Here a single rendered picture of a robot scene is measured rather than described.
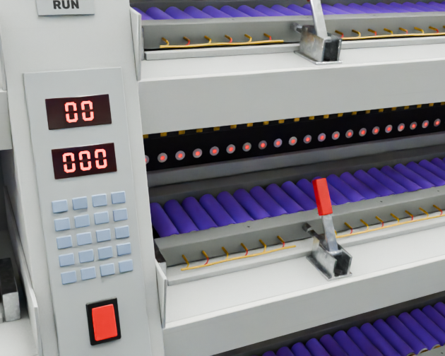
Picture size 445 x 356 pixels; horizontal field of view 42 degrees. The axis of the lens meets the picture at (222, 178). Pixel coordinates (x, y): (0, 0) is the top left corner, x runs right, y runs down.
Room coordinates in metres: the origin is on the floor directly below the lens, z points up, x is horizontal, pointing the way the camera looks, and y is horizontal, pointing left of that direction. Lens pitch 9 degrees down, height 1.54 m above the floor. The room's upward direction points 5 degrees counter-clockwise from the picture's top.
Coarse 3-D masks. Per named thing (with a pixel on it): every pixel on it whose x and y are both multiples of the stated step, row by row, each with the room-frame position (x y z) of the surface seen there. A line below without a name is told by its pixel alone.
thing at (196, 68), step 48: (144, 0) 0.62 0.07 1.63; (192, 0) 0.64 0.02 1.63; (240, 0) 0.66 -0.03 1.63; (288, 0) 0.68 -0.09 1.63; (336, 0) 0.71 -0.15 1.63; (384, 0) 0.74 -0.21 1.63; (432, 0) 0.77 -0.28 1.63; (144, 48) 0.53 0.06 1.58; (192, 48) 0.55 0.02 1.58; (240, 48) 0.54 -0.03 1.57; (288, 48) 0.56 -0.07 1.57; (336, 48) 0.53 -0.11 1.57; (384, 48) 0.60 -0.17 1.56; (432, 48) 0.61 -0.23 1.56; (144, 96) 0.46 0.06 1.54; (192, 96) 0.47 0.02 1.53; (240, 96) 0.49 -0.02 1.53; (288, 96) 0.51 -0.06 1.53; (336, 96) 0.54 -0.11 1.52; (384, 96) 0.56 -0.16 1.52; (432, 96) 0.59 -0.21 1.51
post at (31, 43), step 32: (0, 0) 0.41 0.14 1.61; (32, 0) 0.42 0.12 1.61; (96, 0) 0.44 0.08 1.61; (128, 0) 0.45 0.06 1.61; (32, 32) 0.42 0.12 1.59; (64, 32) 0.43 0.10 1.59; (96, 32) 0.44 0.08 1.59; (128, 32) 0.45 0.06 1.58; (32, 64) 0.42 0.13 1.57; (64, 64) 0.43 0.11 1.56; (96, 64) 0.44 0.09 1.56; (128, 64) 0.45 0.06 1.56; (128, 96) 0.45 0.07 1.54; (128, 128) 0.45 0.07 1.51; (32, 160) 0.42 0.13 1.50; (32, 192) 0.42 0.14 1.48; (32, 224) 0.42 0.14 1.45; (32, 256) 0.41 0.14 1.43; (160, 320) 0.45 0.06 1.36; (160, 352) 0.45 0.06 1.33
